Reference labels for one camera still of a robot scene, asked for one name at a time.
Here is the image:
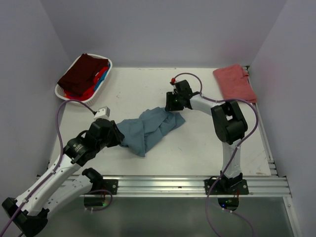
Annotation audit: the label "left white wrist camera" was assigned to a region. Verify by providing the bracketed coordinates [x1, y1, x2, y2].
[94, 106, 111, 120]

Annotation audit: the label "white laundry basket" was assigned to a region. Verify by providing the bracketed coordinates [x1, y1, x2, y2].
[55, 53, 113, 106]

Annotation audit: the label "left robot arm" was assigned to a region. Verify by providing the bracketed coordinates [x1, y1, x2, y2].
[1, 118, 124, 237]

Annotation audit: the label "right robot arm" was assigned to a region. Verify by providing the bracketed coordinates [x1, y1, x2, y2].
[165, 78, 248, 194]

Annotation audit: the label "dark red t shirt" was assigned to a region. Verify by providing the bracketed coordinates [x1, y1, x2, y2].
[57, 54, 109, 96]

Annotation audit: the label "blue t shirt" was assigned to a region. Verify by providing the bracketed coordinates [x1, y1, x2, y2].
[117, 107, 186, 157]

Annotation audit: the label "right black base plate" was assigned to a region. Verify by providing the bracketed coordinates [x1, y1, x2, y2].
[203, 177, 249, 195]

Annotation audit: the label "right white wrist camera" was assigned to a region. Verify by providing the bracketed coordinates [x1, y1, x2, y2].
[170, 78, 180, 90]

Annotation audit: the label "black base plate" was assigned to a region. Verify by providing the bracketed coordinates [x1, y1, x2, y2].
[91, 179, 119, 195]
[203, 177, 249, 195]

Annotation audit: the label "pink folded t shirt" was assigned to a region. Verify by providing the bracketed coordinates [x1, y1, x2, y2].
[213, 64, 257, 103]

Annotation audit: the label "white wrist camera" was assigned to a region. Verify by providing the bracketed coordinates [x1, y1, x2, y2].
[170, 78, 180, 90]
[94, 106, 111, 120]

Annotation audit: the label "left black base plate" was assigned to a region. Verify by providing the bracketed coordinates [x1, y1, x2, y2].
[91, 179, 119, 195]

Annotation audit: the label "red and blue clothes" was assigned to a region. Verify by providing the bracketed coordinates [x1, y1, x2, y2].
[64, 63, 111, 101]

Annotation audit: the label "aluminium mounting rail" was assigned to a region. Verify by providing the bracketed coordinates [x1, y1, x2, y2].
[103, 175, 291, 198]

